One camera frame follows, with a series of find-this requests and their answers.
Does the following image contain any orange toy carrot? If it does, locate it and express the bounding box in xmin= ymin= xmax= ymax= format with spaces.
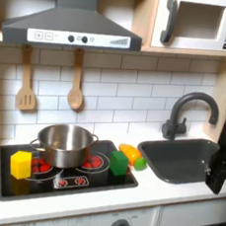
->
xmin=115 ymin=142 xmax=150 ymax=174

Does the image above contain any dark grey tap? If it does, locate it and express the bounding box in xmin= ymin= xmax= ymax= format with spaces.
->
xmin=160 ymin=87 xmax=222 ymax=147

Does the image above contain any black stove top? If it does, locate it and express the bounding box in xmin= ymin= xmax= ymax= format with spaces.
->
xmin=0 ymin=127 xmax=144 ymax=218

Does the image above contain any green block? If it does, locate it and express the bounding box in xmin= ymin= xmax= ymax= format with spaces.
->
xmin=107 ymin=148 xmax=130 ymax=178

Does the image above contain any wooden spoon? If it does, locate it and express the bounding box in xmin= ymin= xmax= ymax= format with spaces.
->
xmin=65 ymin=46 xmax=91 ymax=113

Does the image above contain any dark grey sink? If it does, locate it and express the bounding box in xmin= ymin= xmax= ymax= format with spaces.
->
xmin=133 ymin=131 xmax=222 ymax=190

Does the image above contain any yellow block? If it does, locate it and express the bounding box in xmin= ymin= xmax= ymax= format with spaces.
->
xmin=7 ymin=149 xmax=35 ymax=182

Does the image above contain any wooden slotted spatula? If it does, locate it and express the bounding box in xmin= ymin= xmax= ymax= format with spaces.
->
xmin=13 ymin=43 xmax=44 ymax=113

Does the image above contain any white toy microwave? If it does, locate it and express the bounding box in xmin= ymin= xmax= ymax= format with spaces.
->
xmin=149 ymin=0 xmax=226 ymax=56

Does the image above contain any grey range hood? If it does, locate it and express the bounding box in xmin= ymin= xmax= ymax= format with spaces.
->
xmin=0 ymin=0 xmax=148 ymax=59

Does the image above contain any steel pot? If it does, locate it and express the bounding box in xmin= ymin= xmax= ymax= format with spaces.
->
xmin=27 ymin=118 xmax=102 ymax=174

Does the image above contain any grey microwave door handle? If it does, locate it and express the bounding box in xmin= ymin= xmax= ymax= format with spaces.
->
xmin=159 ymin=0 xmax=181 ymax=45

